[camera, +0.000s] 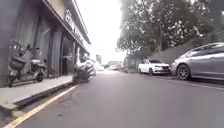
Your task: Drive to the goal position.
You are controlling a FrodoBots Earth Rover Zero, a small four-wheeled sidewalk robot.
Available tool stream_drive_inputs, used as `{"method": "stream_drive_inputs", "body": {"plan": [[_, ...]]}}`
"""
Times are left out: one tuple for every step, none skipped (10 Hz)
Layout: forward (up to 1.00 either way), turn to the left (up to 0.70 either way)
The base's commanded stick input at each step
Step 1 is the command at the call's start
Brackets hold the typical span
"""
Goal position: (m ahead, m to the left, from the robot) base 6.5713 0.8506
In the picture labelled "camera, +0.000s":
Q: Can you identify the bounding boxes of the white scooter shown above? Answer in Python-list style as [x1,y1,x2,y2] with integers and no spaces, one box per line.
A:
[6,41,48,88]

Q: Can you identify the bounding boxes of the raised grey pavement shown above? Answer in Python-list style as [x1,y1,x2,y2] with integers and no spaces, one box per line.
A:
[0,74,75,111]

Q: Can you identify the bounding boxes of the white painted line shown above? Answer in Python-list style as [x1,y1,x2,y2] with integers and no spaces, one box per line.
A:
[163,77,224,91]

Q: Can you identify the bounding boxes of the building with dark awning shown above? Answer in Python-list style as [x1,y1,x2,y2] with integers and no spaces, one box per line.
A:
[0,0,93,88]

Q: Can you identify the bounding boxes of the grey roadside strip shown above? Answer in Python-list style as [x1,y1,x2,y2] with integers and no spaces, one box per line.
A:
[0,83,76,126]

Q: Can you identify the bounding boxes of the silver car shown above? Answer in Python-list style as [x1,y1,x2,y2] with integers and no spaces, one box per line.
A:
[170,42,224,82]

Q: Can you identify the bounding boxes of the grey wall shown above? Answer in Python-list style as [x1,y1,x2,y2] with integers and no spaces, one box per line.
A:
[128,31,224,69]

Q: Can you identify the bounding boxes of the row of trees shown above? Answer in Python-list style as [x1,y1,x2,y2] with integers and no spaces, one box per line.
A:
[116,0,224,59]

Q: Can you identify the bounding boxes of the yellow painted line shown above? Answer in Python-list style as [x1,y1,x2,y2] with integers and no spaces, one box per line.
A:
[3,83,80,128]

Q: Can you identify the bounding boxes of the grey asphalt road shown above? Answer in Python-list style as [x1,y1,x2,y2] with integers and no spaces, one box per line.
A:
[14,69,224,128]

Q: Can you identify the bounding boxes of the white car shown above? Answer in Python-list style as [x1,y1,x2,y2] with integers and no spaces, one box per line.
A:
[137,58,173,77]

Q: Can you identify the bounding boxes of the grey scooter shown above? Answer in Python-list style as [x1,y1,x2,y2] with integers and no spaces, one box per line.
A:
[72,56,98,84]

